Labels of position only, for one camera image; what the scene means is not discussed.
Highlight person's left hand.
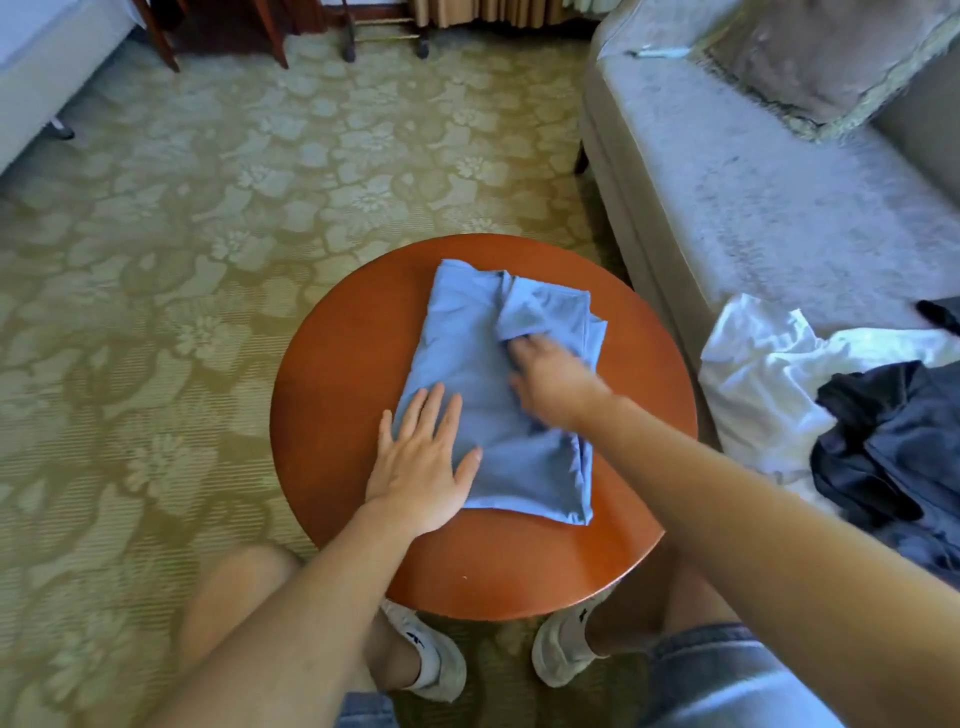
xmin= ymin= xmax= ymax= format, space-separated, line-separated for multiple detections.
xmin=364 ymin=384 xmax=485 ymax=539

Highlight person's right hand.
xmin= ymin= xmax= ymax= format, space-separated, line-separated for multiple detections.
xmin=507 ymin=333 xmax=614 ymax=437

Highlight light blue printed T-shirt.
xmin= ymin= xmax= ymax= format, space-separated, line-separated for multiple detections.
xmin=393 ymin=258 xmax=609 ymax=527

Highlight pile of clothes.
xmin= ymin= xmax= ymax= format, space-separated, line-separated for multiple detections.
xmin=699 ymin=292 xmax=960 ymax=587

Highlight person's left forearm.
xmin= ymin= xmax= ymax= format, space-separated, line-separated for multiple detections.
xmin=150 ymin=502 xmax=437 ymax=728

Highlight person's right forearm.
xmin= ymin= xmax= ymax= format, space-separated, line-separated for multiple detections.
xmin=577 ymin=397 xmax=960 ymax=728

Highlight person's right leg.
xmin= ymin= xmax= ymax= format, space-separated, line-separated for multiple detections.
xmin=585 ymin=547 xmax=737 ymax=659

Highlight round wooden table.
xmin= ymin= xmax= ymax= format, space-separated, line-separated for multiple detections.
xmin=270 ymin=232 xmax=701 ymax=623

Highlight white sneaker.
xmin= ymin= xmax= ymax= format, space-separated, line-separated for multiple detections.
xmin=531 ymin=592 xmax=609 ymax=689
xmin=378 ymin=600 xmax=468 ymax=704

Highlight grey velvet chaise sofa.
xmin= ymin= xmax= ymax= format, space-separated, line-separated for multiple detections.
xmin=574 ymin=0 xmax=960 ymax=362

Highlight blue denim shorts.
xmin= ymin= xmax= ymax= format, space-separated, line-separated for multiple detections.
xmin=337 ymin=622 xmax=842 ymax=728

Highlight beige curtain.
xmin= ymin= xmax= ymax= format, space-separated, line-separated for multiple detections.
xmin=412 ymin=0 xmax=579 ymax=32

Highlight black valet stand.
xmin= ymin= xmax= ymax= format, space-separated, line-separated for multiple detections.
xmin=337 ymin=0 xmax=432 ymax=65

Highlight brown fringed cushion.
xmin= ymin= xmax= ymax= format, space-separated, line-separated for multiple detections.
xmin=697 ymin=0 xmax=960 ymax=144

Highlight dark wooden nightstand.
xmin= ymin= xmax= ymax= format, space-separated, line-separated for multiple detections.
xmin=135 ymin=0 xmax=290 ymax=74

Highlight white bed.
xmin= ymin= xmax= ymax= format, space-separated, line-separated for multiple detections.
xmin=0 ymin=0 xmax=144 ymax=174

